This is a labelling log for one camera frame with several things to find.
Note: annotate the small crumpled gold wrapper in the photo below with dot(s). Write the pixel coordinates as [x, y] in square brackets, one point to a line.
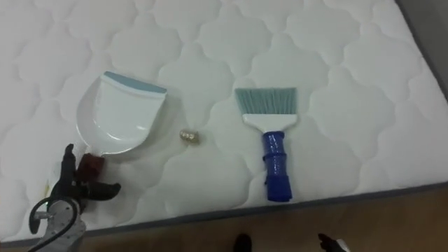
[189, 136]

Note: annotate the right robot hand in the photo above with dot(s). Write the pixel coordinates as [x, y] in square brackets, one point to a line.
[332, 245]

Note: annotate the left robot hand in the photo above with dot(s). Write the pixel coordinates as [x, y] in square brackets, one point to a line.
[70, 185]

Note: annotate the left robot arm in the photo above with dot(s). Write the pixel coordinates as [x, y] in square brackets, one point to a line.
[64, 227]

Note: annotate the grey bed with white mattress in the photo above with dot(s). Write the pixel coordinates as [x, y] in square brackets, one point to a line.
[315, 52]

